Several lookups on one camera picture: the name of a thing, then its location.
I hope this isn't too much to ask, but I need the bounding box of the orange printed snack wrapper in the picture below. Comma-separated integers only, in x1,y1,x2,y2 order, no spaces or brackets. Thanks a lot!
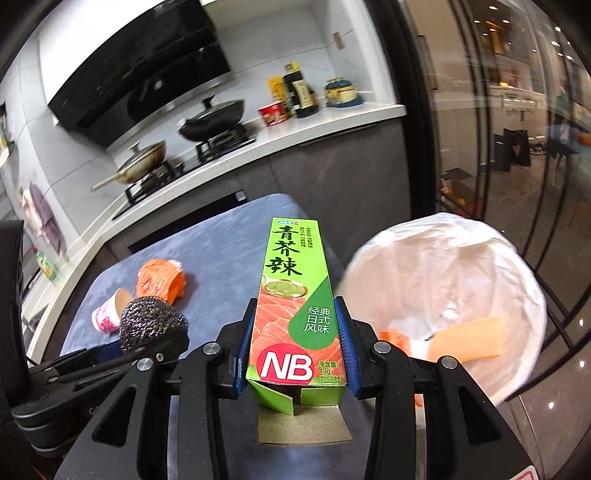
379,329,411,356

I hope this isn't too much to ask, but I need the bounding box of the dark sauce bottle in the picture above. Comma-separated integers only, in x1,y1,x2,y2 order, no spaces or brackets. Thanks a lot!
283,63,320,120

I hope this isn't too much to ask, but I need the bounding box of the beige pan with lid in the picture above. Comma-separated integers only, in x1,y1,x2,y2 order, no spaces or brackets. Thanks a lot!
90,140,168,192

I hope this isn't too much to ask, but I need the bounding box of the green cardboard box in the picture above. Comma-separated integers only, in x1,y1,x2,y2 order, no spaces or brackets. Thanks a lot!
245,217,354,446

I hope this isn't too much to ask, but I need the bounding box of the red instant noodle cup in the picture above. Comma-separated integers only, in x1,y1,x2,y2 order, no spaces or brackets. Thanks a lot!
257,102,291,127

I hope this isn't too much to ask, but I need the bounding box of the orange ribbed sponge cloth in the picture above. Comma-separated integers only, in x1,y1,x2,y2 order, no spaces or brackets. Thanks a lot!
427,316,504,363

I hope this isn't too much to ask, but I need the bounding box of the white-lined trash bin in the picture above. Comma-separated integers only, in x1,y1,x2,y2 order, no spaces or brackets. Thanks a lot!
339,211,548,411

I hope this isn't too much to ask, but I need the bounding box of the blue and yellow pot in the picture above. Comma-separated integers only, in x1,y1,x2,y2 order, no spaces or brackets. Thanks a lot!
323,76,363,108

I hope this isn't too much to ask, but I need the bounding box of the yellow packet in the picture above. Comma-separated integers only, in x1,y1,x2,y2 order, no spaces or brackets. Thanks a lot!
268,76,287,106

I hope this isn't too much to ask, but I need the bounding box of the pale hanging towel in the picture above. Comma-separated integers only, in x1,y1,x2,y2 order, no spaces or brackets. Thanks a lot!
21,182,44,236

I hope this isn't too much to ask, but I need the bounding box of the black gas stove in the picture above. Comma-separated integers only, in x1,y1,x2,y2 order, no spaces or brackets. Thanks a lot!
111,131,259,221

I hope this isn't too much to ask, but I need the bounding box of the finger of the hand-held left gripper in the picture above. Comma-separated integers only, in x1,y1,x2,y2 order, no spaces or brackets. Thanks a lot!
58,342,124,370
28,323,191,386

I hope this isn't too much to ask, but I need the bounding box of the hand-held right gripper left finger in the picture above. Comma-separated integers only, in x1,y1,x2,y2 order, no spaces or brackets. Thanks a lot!
54,298,259,480

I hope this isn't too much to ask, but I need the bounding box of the black wok with lid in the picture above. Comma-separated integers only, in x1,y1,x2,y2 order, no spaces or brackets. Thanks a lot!
178,95,245,143

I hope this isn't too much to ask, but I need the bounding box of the purple hanging towel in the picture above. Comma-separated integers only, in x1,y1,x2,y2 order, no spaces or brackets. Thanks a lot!
34,185,65,254

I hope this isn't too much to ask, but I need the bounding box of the white kitchen counter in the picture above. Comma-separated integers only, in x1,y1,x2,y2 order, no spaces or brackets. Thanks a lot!
0,104,407,370

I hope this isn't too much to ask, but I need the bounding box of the blue-grey table cloth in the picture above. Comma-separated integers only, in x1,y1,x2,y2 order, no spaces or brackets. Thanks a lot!
59,193,384,480

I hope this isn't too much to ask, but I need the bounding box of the black door frame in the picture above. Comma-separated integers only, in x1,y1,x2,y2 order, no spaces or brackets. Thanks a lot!
394,0,446,222

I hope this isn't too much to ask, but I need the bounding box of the crumpled orange plastic wrapper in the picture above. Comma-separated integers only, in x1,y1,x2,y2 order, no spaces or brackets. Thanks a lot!
135,258,188,305

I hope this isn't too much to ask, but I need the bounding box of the black built-in oven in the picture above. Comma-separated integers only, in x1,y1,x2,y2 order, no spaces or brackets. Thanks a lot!
128,189,250,254

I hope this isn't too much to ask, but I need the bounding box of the black range hood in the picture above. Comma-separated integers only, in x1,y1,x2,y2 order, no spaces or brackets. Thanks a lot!
39,0,234,148

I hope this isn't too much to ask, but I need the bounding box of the black paper bag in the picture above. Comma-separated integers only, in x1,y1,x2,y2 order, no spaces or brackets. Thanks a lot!
493,127,533,172

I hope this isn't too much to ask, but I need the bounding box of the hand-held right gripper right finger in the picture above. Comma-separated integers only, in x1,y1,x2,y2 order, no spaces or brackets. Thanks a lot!
333,295,527,480

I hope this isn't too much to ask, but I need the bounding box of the steel wool scrubber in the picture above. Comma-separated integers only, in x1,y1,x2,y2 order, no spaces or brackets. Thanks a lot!
117,298,190,356

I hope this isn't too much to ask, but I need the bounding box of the white and pink paper cup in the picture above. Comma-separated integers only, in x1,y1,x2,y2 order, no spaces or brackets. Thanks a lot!
91,287,136,334

